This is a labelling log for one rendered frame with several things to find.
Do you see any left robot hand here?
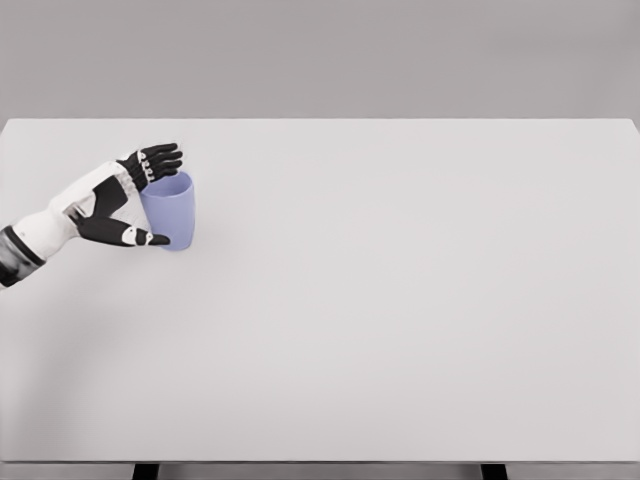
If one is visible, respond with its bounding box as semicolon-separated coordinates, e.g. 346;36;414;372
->
48;142;184;249

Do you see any lavender plastic cup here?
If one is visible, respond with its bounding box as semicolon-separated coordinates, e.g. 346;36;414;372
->
139;170;196;252

